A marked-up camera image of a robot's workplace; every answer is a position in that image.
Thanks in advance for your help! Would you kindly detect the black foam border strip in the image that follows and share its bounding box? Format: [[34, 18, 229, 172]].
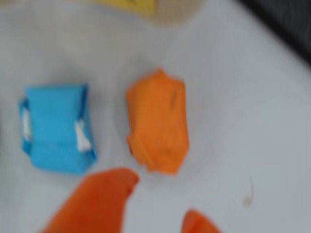
[[238, 0, 311, 71]]

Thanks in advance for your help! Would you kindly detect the orange paper rubbish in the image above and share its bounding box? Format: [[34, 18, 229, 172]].
[[125, 69, 190, 174]]

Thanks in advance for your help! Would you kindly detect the yellow handwritten welcome sign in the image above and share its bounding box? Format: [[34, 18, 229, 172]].
[[97, 0, 156, 17]]

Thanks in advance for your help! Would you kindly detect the blue paper rubbish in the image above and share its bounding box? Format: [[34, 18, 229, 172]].
[[18, 83, 98, 175]]

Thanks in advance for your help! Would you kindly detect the ribbed beige paper cup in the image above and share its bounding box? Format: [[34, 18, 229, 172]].
[[155, 0, 202, 23]]

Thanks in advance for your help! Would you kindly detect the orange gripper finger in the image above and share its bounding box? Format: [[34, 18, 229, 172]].
[[41, 167, 139, 233], [182, 208, 223, 233]]

